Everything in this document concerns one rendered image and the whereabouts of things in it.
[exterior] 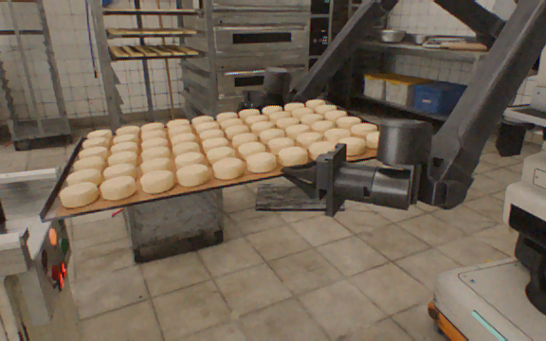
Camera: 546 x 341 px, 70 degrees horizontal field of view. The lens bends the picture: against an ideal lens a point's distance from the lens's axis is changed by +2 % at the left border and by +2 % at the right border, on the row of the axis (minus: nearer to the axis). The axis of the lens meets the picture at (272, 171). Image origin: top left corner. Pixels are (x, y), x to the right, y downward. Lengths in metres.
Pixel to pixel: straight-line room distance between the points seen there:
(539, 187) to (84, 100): 4.52
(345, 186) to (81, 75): 4.56
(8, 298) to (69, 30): 4.32
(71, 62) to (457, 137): 4.62
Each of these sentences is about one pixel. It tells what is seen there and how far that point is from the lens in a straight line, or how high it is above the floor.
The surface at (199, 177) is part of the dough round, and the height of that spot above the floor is 0.99.
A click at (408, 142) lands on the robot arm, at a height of 1.07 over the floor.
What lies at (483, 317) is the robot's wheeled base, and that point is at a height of 0.26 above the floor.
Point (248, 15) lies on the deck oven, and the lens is 4.31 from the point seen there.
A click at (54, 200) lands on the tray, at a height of 0.96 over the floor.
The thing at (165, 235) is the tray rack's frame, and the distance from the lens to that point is 2.13.
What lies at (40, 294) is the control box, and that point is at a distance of 0.83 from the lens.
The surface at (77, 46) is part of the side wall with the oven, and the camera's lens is 4.96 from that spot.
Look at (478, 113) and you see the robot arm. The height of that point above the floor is 1.09.
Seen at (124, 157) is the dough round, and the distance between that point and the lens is 0.74.
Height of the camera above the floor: 1.23
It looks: 22 degrees down
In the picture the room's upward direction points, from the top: straight up
